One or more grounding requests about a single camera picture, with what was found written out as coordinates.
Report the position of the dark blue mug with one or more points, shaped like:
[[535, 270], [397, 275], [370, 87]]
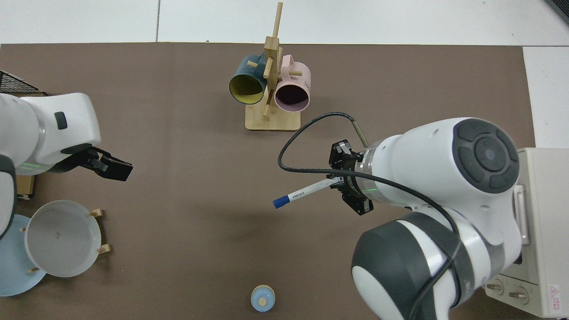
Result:
[[243, 71]]

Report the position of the white marker with blue cap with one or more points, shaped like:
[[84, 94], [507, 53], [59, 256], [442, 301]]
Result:
[[302, 192]]

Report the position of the light blue plate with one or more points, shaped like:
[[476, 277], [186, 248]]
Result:
[[13, 275]]

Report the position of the wooden cup stand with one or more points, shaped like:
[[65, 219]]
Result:
[[275, 122]]

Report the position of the brown table cloth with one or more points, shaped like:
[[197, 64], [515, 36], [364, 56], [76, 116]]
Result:
[[178, 133]]

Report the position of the pink mug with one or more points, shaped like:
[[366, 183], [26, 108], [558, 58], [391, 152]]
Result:
[[298, 75]]

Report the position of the grey plate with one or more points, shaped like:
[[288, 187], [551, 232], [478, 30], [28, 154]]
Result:
[[62, 240]]

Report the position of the wooden plate rack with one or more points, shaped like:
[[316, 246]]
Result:
[[97, 213]]

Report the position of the small blue round bell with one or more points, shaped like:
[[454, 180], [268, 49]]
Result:
[[262, 298]]

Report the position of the black flat object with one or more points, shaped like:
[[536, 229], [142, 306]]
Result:
[[561, 8]]

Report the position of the pale toaster oven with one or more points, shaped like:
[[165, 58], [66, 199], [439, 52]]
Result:
[[546, 200]]

